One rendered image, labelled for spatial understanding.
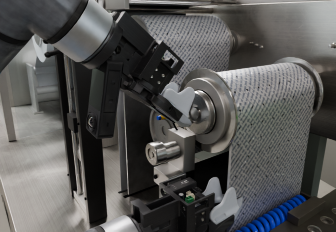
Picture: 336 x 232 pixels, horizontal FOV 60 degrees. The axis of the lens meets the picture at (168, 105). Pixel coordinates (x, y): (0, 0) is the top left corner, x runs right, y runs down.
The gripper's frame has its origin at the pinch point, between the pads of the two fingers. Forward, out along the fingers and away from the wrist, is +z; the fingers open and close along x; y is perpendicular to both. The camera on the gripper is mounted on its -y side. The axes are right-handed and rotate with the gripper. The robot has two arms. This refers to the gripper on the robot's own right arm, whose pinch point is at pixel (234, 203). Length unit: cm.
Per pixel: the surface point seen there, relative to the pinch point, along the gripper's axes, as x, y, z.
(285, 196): -0.3, -4.5, 15.6
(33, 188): 58, -19, -24
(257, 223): -2.2, -4.7, 4.1
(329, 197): -4.9, -5.9, 25.1
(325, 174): 78, -101, 211
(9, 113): 102, -7, -23
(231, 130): -0.5, 14.7, -2.7
